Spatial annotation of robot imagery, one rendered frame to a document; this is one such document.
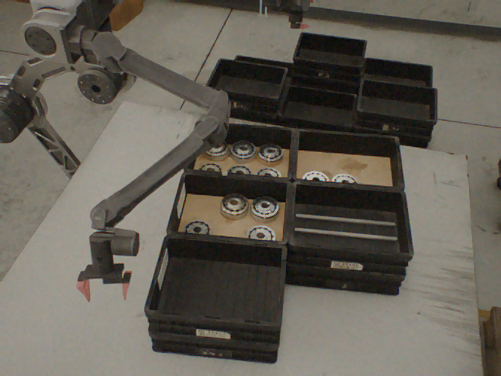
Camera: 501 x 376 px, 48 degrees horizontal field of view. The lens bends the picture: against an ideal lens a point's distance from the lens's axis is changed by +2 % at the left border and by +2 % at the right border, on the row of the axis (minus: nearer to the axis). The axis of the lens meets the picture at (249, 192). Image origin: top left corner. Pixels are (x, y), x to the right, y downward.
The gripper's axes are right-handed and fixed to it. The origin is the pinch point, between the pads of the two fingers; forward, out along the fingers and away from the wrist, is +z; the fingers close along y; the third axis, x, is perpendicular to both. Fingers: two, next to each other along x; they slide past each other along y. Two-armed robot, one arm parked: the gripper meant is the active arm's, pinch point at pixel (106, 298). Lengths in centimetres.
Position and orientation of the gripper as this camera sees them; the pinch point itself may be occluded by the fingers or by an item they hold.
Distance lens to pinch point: 165.3
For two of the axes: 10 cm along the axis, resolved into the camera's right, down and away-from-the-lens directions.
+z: 0.0, 9.1, 4.0
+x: 0.7, 4.0, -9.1
